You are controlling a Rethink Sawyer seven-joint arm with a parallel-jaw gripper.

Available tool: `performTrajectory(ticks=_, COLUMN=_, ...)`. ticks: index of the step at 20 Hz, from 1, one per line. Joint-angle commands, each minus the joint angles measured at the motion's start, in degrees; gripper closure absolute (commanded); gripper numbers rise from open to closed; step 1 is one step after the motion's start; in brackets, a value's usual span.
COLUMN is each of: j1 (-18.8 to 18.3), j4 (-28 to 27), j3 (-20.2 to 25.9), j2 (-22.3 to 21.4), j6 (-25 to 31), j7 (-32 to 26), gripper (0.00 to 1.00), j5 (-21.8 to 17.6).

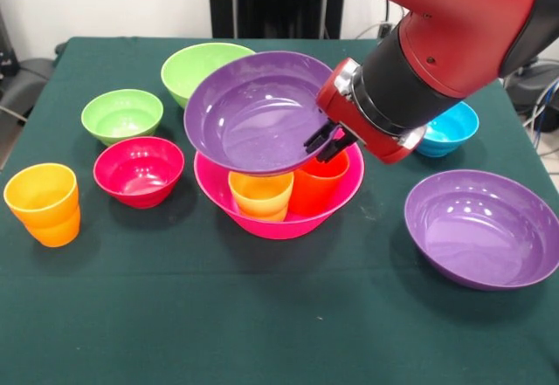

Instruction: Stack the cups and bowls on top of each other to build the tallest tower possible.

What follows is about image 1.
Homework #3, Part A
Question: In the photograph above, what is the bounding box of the purple bowl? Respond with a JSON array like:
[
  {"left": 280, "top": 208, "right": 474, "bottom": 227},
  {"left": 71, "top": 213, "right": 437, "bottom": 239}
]
[
  {"left": 404, "top": 168, "right": 559, "bottom": 292},
  {"left": 183, "top": 51, "right": 338, "bottom": 176}
]

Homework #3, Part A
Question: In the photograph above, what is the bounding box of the blue bowl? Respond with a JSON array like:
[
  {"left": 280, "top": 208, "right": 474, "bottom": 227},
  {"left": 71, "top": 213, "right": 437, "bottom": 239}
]
[{"left": 413, "top": 100, "right": 480, "bottom": 158}]

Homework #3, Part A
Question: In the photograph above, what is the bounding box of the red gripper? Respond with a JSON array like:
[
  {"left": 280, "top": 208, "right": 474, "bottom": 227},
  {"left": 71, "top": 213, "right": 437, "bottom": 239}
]
[{"left": 302, "top": 57, "right": 427, "bottom": 166}]

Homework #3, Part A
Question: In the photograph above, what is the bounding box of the yellow cup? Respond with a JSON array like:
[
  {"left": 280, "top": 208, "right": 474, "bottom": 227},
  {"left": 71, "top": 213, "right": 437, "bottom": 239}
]
[{"left": 227, "top": 169, "right": 295, "bottom": 223}]

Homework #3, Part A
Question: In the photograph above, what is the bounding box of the large pink bowl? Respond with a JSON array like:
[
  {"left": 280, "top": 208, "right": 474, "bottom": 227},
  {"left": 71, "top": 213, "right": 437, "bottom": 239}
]
[{"left": 193, "top": 142, "right": 366, "bottom": 241}]

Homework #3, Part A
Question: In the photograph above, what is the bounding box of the black floor stand base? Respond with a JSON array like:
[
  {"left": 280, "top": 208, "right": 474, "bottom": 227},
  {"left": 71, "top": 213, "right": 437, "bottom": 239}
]
[
  {"left": 0, "top": 56, "right": 57, "bottom": 118},
  {"left": 502, "top": 59, "right": 559, "bottom": 113}
]

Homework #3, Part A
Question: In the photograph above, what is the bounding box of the large green bowl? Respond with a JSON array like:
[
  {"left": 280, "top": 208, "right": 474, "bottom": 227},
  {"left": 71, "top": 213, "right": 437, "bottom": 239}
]
[{"left": 160, "top": 42, "right": 257, "bottom": 109}]

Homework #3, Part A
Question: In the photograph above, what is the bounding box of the small green bowl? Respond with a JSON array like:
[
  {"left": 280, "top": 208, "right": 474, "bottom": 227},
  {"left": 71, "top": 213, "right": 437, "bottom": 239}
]
[{"left": 80, "top": 88, "right": 165, "bottom": 148}]

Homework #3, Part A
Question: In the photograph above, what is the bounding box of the blue and white cable bundle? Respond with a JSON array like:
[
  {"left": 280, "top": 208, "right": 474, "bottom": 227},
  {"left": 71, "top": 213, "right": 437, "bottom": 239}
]
[{"left": 521, "top": 77, "right": 559, "bottom": 135}]

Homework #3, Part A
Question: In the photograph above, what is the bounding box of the black hanging cable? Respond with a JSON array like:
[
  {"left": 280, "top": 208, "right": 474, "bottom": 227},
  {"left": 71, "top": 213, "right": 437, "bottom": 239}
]
[{"left": 355, "top": 0, "right": 405, "bottom": 40}]

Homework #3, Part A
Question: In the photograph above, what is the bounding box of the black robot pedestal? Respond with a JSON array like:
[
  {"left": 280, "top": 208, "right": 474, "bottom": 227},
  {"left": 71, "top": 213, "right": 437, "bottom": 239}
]
[{"left": 199, "top": 0, "right": 350, "bottom": 40}]

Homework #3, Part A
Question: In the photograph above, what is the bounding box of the dark green tablecloth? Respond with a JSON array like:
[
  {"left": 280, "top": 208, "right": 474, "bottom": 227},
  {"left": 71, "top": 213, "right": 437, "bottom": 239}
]
[{"left": 0, "top": 36, "right": 559, "bottom": 385}]

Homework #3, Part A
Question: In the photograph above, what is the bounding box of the orange cup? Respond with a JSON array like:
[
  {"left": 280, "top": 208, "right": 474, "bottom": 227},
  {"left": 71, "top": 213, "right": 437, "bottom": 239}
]
[{"left": 3, "top": 162, "right": 82, "bottom": 249}]

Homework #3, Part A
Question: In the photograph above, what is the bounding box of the small red bowl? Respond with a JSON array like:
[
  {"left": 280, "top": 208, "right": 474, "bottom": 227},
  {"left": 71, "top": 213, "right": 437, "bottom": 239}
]
[{"left": 93, "top": 135, "right": 186, "bottom": 210}]

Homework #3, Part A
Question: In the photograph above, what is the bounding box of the red cup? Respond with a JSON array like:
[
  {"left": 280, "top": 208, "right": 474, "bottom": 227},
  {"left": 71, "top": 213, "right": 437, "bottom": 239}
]
[{"left": 287, "top": 151, "right": 350, "bottom": 217}]

